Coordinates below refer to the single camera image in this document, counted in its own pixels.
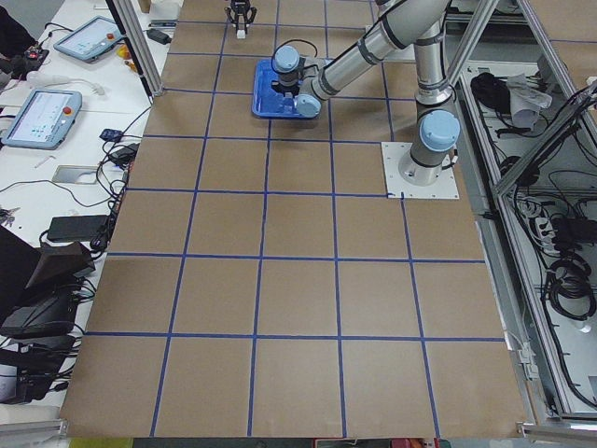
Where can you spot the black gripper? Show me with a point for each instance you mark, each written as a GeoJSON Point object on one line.
{"type": "Point", "coordinates": [290, 88]}
{"type": "Point", "coordinates": [241, 6]}

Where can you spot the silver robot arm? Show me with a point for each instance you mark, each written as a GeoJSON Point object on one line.
{"type": "Point", "coordinates": [306, 82]}

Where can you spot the blue plastic tray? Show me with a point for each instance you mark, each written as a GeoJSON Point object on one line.
{"type": "Point", "coordinates": [268, 104]}

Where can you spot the far teach pendant tablet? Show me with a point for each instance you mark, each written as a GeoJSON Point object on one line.
{"type": "Point", "coordinates": [90, 40]}

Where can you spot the teach pendant tablet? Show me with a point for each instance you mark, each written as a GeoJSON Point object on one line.
{"type": "Point", "coordinates": [90, 40]}
{"type": "Point", "coordinates": [44, 120]}

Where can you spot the near teach pendant tablet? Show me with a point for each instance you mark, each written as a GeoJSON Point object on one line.
{"type": "Point", "coordinates": [44, 120]}

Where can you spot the black power adapter brick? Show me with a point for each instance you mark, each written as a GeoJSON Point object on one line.
{"type": "Point", "coordinates": [75, 228]}

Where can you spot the aluminium frame post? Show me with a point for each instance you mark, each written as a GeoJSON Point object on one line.
{"type": "Point", "coordinates": [126, 19]}

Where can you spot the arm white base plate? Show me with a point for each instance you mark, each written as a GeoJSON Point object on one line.
{"type": "Point", "coordinates": [404, 179]}

